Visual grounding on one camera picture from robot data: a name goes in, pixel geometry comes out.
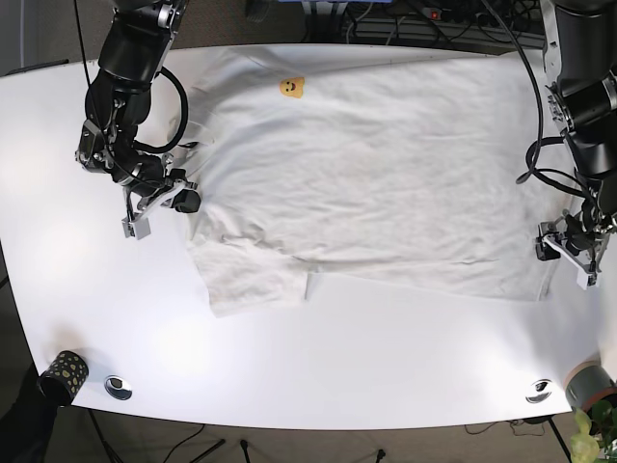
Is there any black floral cup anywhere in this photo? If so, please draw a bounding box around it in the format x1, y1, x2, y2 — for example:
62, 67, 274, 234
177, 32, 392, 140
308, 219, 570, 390
38, 350, 89, 407

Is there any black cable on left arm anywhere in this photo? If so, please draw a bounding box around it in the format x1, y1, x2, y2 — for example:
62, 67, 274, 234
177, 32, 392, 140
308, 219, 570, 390
482, 0, 591, 198

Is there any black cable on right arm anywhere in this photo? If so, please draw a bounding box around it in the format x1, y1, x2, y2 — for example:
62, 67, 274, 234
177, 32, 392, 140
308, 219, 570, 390
73, 0, 194, 155

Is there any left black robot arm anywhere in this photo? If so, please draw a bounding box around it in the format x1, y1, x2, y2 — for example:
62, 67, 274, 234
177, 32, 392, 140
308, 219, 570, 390
536, 1, 616, 288

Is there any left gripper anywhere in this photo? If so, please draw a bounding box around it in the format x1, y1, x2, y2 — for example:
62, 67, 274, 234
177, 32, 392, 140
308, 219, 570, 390
536, 216, 609, 288

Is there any grey plant pot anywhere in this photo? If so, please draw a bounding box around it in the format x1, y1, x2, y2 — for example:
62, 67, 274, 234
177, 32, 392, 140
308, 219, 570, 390
564, 361, 616, 412

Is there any left metal table grommet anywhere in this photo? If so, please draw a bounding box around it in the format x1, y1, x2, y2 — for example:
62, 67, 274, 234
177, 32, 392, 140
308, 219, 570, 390
104, 375, 133, 401

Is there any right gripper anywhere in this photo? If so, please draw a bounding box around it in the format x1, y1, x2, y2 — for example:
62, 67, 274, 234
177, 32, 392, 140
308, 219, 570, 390
121, 168, 201, 240

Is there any right metal table grommet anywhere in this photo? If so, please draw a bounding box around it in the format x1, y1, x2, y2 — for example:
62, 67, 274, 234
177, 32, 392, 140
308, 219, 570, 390
524, 379, 553, 404

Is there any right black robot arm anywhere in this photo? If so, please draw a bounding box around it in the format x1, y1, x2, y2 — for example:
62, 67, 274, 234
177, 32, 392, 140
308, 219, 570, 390
75, 1, 201, 239

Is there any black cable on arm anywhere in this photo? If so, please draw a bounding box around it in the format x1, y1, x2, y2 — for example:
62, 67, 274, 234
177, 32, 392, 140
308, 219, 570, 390
482, 0, 591, 198
73, 0, 194, 155

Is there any metal table grommet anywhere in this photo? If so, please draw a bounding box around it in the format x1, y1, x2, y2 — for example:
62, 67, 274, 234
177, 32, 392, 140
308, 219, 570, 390
104, 375, 133, 401
524, 379, 553, 404

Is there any white T-shirt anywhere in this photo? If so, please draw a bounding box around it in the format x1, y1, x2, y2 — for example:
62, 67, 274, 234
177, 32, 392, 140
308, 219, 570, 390
183, 49, 569, 315

